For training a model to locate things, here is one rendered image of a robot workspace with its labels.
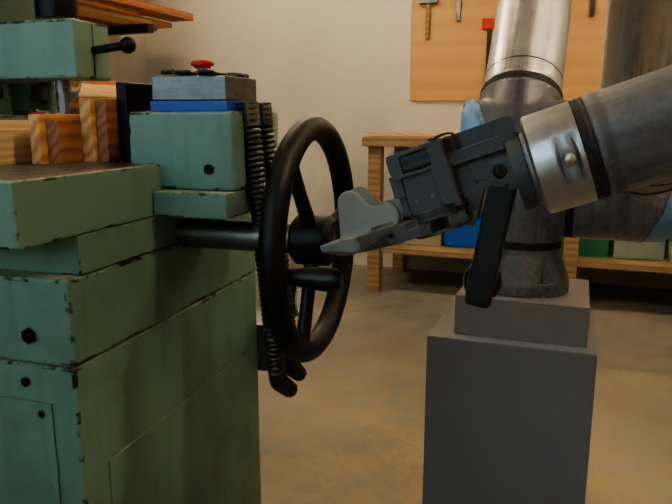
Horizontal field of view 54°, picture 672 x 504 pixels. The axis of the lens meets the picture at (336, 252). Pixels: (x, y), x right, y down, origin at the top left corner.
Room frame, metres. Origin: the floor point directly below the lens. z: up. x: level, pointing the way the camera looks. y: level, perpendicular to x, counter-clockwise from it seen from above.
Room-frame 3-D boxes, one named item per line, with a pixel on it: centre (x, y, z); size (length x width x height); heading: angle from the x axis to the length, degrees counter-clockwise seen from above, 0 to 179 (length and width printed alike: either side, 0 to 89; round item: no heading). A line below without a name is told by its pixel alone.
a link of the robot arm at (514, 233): (1.27, -0.37, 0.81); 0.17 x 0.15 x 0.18; 69
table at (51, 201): (0.86, 0.24, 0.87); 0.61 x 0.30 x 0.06; 163
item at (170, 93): (0.84, 0.16, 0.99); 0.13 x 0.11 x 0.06; 163
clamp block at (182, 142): (0.84, 0.16, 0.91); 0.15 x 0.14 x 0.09; 163
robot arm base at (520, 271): (1.27, -0.36, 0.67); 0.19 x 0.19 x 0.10
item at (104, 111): (0.88, 0.26, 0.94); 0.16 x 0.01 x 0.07; 163
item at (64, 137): (0.89, 0.29, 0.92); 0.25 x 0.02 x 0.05; 163
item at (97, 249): (0.85, 0.29, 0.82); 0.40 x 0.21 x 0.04; 163
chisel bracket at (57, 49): (0.88, 0.37, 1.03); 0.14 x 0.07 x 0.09; 73
